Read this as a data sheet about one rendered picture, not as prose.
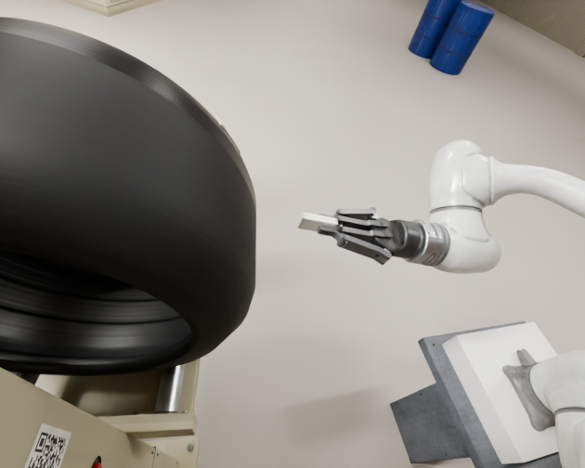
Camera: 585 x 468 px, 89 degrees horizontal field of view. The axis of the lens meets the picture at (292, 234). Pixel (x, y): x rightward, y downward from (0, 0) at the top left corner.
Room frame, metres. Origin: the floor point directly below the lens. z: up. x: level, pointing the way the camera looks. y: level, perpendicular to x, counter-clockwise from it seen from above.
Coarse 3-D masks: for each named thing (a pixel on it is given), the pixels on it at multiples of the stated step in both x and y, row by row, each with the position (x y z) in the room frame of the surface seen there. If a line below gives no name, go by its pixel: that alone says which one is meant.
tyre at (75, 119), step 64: (0, 64) 0.23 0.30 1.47; (64, 64) 0.27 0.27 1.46; (128, 64) 0.34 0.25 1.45; (0, 128) 0.16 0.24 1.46; (64, 128) 0.19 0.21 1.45; (128, 128) 0.24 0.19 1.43; (192, 128) 0.32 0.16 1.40; (0, 192) 0.13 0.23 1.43; (64, 192) 0.15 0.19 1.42; (128, 192) 0.17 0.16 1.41; (192, 192) 0.22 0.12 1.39; (0, 256) 0.24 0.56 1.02; (64, 256) 0.12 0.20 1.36; (128, 256) 0.14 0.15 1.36; (192, 256) 0.17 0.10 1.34; (0, 320) 0.13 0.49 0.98; (64, 320) 0.18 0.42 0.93; (128, 320) 0.22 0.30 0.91; (192, 320) 0.15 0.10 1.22
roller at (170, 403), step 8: (176, 368) 0.16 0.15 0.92; (184, 368) 0.16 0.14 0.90; (168, 376) 0.14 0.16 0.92; (176, 376) 0.14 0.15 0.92; (160, 384) 0.12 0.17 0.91; (168, 384) 0.12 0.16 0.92; (176, 384) 0.13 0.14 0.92; (160, 392) 0.11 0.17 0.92; (168, 392) 0.11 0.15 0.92; (176, 392) 0.11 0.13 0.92; (160, 400) 0.09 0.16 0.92; (168, 400) 0.09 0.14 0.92; (176, 400) 0.10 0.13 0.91; (160, 408) 0.08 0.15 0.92; (168, 408) 0.08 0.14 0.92; (176, 408) 0.09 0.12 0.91
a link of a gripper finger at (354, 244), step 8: (344, 240) 0.36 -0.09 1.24; (352, 240) 0.36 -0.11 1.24; (360, 240) 0.37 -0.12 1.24; (344, 248) 0.36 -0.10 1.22; (352, 248) 0.36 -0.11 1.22; (360, 248) 0.36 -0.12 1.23; (368, 248) 0.36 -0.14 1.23; (376, 248) 0.36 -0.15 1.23; (368, 256) 0.36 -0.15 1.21; (384, 256) 0.36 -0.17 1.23
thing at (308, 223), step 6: (306, 216) 0.37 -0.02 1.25; (300, 222) 0.36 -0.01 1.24; (306, 222) 0.36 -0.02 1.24; (312, 222) 0.37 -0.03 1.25; (318, 222) 0.37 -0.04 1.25; (324, 222) 0.37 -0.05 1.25; (330, 222) 0.38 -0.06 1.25; (336, 222) 0.39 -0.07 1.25; (306, 228) 0.37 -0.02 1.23; (312, 228) 0.37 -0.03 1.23
